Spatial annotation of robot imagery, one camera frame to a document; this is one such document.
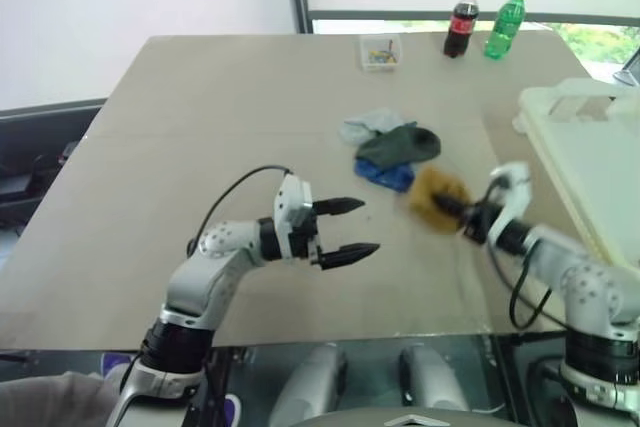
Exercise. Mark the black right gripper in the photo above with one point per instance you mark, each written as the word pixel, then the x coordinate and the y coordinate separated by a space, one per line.
pixel 480 222

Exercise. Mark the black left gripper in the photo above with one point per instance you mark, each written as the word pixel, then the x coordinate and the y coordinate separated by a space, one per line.
pixel 305 242

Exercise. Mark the mustard yellow cloth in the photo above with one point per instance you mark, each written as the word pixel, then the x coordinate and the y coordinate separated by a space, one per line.
pixel 425 197

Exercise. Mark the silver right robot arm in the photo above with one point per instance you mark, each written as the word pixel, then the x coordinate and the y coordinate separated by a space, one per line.
pixel 590 287

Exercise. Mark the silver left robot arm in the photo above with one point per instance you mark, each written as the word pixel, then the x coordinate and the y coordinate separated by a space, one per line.
pixel 210 267

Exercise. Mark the white plastic bin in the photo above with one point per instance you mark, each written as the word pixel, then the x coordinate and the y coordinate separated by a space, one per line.
pixel 590 157

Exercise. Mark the small clear plastic container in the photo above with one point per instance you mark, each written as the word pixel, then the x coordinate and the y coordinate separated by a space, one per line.
pixel 380 64

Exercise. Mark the dark green cloth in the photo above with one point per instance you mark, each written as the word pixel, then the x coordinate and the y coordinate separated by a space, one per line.
pixel 400 144

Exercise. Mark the light grey cloth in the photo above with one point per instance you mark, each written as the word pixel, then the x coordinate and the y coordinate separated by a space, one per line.
pixel 370 122

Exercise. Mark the silver left robot leg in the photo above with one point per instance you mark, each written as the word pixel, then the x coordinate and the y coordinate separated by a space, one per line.
pixel 315 377

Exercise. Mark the silver robot leg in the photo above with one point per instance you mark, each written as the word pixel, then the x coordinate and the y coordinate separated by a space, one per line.
pixel 430 382
pixel 315 377

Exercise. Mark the silver right robot leg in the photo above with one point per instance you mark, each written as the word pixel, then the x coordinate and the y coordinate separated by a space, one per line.
pixel 430 382

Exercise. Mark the cola bottle red cap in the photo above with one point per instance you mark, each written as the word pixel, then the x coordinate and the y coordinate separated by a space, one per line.
pixel 460 27

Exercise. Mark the green bottle yellow cap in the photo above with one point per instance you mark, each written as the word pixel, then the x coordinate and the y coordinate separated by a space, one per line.
pixel 505 27

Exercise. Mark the grey robot torso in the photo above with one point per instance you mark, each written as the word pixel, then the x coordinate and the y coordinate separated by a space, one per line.
pixel 400 419

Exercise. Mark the purple shoe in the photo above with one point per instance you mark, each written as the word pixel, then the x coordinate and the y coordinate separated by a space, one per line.
pixel 115 362
pixel 232 407

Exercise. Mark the dark laptop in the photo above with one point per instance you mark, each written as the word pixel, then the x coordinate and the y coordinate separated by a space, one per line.
pixel 631 69

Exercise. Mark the black furniture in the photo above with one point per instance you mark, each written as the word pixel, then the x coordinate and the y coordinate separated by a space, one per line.
pixel 40 152

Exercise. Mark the person's grey trouser knee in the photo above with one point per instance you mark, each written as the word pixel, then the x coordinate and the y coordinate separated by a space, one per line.
pixel 50 402

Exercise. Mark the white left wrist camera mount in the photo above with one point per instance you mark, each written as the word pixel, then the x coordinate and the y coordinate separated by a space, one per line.
pixel 290 202

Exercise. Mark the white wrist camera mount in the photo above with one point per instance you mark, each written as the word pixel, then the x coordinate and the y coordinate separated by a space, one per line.
pixel 515 187
pixel 290 202

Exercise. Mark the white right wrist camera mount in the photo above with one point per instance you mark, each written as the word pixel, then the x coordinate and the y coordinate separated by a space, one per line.
pixel 515 187

